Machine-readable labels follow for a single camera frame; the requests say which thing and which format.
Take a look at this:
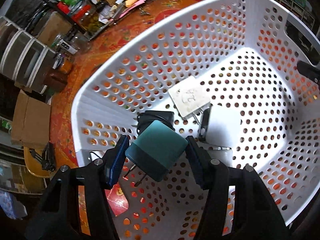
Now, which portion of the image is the teal charger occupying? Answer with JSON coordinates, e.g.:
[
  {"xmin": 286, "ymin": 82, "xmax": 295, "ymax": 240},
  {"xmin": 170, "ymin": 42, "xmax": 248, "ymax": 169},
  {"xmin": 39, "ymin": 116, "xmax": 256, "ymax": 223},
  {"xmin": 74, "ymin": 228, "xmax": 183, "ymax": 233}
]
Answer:
[{"xmin": 124, "ymin": 120, "xmax": 188, "ymax": 187}]

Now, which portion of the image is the open cardboard box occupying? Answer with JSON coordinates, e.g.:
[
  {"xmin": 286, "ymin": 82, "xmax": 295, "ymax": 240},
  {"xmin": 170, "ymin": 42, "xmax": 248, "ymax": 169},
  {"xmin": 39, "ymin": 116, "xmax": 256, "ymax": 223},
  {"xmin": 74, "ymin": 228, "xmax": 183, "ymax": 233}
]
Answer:
[{"xmin": 10, "ymin": 90, "xmax": 52, "ymax": 149}]

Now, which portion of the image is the black bag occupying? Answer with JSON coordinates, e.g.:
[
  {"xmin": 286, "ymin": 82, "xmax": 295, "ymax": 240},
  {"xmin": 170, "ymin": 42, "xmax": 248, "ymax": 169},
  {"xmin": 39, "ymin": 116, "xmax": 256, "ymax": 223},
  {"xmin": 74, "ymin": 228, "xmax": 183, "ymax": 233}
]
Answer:
[{"xmin": 5, "ymin": 0, "xmax": 53, "ymax": 29}]

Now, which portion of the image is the white shoe rack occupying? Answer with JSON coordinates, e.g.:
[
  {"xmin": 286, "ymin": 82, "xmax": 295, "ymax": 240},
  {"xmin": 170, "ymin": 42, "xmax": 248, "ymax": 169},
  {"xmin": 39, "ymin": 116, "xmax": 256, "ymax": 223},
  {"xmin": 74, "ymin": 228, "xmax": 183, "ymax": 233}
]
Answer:
[{"xmin": 265, "ymin": 0, "xmax": 320, "ymax": 28}]

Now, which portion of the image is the white cube charger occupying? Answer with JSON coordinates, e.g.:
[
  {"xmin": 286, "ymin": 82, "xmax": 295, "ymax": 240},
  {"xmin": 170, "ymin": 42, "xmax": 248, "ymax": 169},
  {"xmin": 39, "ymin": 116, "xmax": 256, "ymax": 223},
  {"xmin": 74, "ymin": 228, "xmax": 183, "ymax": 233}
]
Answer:
[{"xmin": 197, "ymin": 104, "xmax": 242, "ymax": 147}]

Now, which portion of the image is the black charger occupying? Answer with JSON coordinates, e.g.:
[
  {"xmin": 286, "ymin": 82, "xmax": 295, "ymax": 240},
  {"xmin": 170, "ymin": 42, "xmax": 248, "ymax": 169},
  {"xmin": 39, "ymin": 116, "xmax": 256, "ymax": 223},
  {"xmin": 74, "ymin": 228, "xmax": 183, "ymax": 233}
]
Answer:
[{"xmin": 132, "ymin": 110, "xmax": 175, "ymax": 134}]

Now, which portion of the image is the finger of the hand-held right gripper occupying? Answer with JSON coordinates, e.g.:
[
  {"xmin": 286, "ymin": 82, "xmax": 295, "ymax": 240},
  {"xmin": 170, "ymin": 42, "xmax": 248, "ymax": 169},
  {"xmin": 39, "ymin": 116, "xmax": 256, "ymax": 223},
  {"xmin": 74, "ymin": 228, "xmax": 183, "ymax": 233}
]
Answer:
[{"xmin": 297, "ymin": 61, "xmax": 320, "ymax": 81}]

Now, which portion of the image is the brown jar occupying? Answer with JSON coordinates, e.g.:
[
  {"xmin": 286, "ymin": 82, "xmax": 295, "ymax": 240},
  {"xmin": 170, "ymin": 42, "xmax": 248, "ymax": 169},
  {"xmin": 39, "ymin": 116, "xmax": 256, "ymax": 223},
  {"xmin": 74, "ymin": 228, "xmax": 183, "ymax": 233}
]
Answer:
[{"xmin": 44, "ymin": 71, "xmax": 68, "ymax": 92}]

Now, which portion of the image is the white perforated plastic basket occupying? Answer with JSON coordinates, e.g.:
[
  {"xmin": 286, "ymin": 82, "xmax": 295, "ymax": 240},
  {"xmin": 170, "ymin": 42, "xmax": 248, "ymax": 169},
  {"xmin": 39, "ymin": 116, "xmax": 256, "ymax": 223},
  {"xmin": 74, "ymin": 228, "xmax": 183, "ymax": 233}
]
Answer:
[{"xmin": 71, "ymin": 0, "xmax": 320, "ymax": 240}]

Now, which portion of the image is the blue and white plastic bag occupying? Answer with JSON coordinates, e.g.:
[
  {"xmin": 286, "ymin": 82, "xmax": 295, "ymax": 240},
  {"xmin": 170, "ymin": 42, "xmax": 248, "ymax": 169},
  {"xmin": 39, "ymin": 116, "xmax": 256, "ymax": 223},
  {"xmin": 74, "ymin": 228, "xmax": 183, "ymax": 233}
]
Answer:
[{"xmin": 0, "ymin": 190, "xmax": 27, "ymax": 219}]

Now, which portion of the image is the red packet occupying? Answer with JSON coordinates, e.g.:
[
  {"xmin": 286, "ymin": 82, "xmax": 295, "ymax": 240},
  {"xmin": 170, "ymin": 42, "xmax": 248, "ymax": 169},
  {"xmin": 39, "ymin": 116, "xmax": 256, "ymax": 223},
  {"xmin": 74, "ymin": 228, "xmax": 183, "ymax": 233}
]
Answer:
[{"xmin": 105, "ymin": 184, "xmax": 129, "ymax": 217}]

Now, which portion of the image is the plastic drawer tower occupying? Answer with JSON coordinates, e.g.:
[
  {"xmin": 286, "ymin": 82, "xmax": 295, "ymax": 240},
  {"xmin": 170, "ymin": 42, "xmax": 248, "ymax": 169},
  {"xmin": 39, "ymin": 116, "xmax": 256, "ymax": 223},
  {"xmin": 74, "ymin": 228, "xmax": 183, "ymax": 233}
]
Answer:
[{"xmin": 0, "ymin": 16, "xmax": 58, "ymax": 94}]

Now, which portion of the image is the empty glass jar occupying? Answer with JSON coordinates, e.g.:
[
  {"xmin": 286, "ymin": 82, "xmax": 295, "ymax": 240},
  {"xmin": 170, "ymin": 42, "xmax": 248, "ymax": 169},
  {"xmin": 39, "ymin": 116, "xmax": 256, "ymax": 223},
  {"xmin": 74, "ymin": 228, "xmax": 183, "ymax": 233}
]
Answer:
[
  {"xmin": 72, "ymin": 30, "xmax": 88, "ymax": 45},
  {"xmin": 51, "ymin": 34, "xmax": 65, "ymax": 48}
]

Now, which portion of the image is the red lid olive jar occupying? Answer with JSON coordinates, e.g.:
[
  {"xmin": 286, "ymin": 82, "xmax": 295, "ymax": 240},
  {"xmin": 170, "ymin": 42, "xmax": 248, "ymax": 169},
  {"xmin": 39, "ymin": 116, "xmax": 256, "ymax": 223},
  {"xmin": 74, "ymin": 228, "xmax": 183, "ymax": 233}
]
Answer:
[{"xmin": 72, "ymin": 1, "xmax": 104, "ymax": 32}]

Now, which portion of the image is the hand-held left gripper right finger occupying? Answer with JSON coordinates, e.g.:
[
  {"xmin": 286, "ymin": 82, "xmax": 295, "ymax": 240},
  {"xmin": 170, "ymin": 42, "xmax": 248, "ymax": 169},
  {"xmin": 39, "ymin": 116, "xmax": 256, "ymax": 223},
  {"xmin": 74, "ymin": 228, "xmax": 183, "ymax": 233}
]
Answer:
[{"xmin": 185, "ymin": 135, "xmax": 290, "ymax": 240}]

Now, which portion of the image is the orange jar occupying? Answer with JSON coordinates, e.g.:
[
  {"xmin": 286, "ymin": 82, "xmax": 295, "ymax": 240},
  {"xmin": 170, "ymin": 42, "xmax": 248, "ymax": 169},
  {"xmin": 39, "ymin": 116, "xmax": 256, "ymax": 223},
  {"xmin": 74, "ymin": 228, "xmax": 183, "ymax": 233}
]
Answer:
[{"xmin": 57, "ymin": 57, "xmax": 73, "ymax": 74}]

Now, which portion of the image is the black and white remote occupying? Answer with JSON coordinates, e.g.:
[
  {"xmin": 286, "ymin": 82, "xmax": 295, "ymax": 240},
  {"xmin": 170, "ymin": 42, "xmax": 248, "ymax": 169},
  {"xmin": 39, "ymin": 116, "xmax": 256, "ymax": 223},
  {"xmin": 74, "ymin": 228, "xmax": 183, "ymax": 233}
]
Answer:
[{"xmin": 59, "ymin": 40, "xmax": 78, "ymax": 55}]

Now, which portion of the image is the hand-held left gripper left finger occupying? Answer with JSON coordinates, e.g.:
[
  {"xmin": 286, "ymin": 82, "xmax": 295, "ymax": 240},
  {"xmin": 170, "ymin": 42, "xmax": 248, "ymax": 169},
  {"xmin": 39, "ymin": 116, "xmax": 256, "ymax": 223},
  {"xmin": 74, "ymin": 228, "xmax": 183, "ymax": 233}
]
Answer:
[{"xmin": 25, "ymin": 134, "xmax": 130, "ymax": 240}]

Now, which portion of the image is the closed cardboard box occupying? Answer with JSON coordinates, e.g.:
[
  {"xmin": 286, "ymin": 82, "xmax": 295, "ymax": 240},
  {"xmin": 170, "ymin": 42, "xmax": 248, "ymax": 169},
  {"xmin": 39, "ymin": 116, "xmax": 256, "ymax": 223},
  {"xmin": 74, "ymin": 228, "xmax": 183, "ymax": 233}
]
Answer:
[{"xmin": 37, "ymin": 12, "xmax": 73, "ymax": 45}]

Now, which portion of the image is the small dark jar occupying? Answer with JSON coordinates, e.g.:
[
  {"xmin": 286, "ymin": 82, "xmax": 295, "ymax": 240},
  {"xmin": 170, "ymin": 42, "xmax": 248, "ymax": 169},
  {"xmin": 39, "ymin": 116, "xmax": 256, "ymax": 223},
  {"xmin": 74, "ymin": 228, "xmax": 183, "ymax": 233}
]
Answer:
[{"xmin": 96, "ymin": 1, "xmax": 108, "ymax": 18}]

